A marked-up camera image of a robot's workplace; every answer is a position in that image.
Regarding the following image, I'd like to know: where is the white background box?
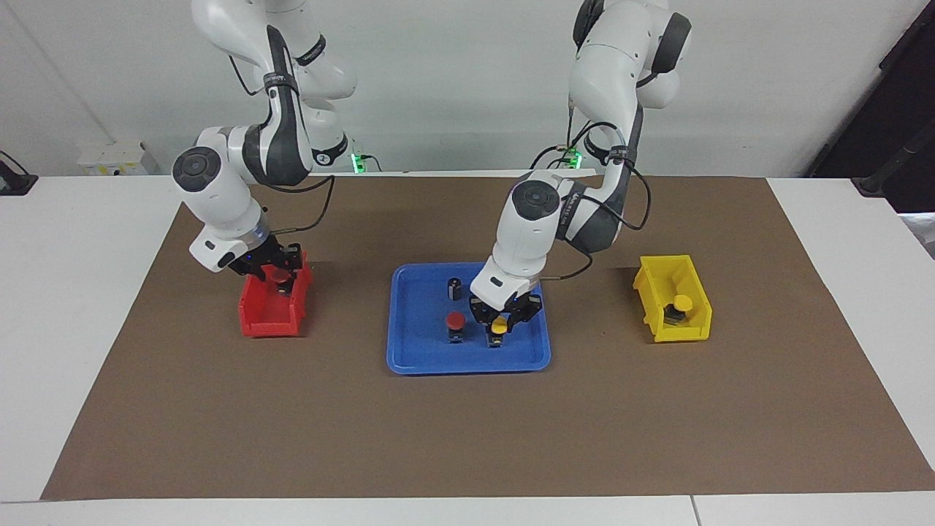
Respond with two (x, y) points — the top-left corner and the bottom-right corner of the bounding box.
(78, 142), (159, 176)

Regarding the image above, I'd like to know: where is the brown table mat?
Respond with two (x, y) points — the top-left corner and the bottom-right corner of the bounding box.
(40, 175), (935, 501)

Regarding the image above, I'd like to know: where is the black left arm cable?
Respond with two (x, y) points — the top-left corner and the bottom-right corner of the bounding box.
(537, 95), (652, 282)

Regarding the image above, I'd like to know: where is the yellow plastic bin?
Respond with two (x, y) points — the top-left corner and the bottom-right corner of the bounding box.
(633, 254), (712, 343)

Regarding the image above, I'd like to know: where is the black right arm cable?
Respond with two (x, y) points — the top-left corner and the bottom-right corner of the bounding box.
(228, 51), (337, 256)

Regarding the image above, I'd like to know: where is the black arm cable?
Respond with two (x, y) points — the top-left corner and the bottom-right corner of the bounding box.
(228, 51), (337, 256)
(537, 95), (652, 282)

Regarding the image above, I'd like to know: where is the black stand pole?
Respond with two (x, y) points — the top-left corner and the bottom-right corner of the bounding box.
(855, 128), (935, 198)

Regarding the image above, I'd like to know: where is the black background panel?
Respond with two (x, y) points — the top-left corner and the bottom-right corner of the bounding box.
(807, 0), (935, 213)

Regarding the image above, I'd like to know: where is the red plastic bin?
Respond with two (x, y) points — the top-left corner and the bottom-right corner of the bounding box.
(238, 251), (313, 338)

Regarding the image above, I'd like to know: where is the blue plastic tray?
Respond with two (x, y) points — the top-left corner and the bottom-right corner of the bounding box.
(386, 262), (552, 376)

